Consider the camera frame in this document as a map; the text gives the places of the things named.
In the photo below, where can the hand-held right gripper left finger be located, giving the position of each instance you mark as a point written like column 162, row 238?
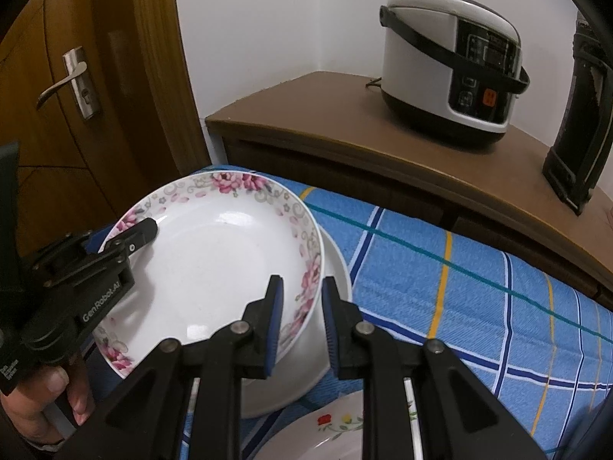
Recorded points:
column 273, row 328

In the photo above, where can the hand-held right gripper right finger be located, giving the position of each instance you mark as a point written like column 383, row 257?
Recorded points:
column 330, row 330

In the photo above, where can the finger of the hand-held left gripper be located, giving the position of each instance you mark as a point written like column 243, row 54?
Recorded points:
column 141, row 232
column 64, row 261

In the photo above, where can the plain white plate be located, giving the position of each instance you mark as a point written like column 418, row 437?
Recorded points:
column 306, row 359

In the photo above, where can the pink floral rimmed plate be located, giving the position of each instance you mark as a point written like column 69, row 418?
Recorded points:
column 215, row 258

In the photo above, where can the red flower white plate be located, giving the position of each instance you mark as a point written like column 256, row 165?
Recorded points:
column 306, row 441

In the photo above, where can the person's left hand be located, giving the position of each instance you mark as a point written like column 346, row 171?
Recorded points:
column 43, row 407

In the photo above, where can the brown wooden door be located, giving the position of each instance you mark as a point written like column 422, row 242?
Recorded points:
column 110, row 143

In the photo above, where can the blue plaid tablecloth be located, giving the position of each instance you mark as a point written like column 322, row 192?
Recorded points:
column 455, row 297

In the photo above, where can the brown wooden cabinet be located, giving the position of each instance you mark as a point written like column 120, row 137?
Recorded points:
column 335, row 120

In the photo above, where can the white rice cooker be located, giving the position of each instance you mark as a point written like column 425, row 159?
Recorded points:
column 421, row 57

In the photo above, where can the black thermos flask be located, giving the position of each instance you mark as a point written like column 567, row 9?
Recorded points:
column 582, row 120

